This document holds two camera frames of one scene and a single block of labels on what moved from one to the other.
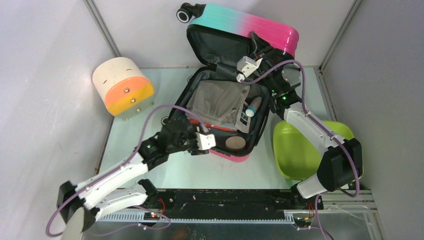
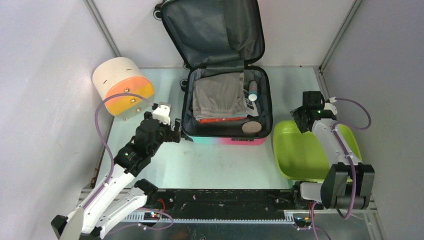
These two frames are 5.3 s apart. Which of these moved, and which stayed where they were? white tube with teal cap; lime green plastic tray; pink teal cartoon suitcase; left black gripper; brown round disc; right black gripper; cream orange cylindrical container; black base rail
Moved: brown round disc; pink teal cartoon suitcase; left black gripper; right black gripper; white tube with teal cap
Stayed: cream orange cylindrical container; lime green plastic tray; black base rail
